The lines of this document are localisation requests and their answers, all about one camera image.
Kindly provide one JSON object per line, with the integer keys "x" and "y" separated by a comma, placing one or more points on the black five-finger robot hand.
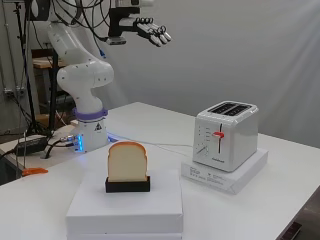
{"x": 150, "y": 29}

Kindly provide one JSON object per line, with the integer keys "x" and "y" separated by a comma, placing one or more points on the toast bread slice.
{"x": 126, "y": 161}

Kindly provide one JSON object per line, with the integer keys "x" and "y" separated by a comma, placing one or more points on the white seven-joint robot arm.
{"x": 85, "y": 75}

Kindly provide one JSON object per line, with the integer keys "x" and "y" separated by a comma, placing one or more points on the wooden work table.
{"x": 43, "y": 62}

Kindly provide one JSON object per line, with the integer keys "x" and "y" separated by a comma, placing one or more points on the black tripod stand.
{"x": 25, "y": 66}

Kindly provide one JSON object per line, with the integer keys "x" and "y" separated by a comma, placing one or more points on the steel toaster with red lever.
{"x": 230, "y": 140}

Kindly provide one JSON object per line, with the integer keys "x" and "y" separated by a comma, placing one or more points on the black block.
{"x": 128, "y": 187}

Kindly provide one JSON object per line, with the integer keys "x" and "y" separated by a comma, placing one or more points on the black power brick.
{"x": 31, "y": 145}

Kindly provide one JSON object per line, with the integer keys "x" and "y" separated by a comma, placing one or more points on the white flat box with print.
{"x": 230, "y": 180}

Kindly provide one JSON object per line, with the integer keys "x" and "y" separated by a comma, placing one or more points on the orange clamp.
{"x": 35, "y": 171}

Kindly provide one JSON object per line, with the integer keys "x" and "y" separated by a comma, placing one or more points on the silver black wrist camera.
{"x": 116, "y": 40}

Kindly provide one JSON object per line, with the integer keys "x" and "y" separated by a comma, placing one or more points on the grey wall outlet box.
{"x": 15, "y": 91}

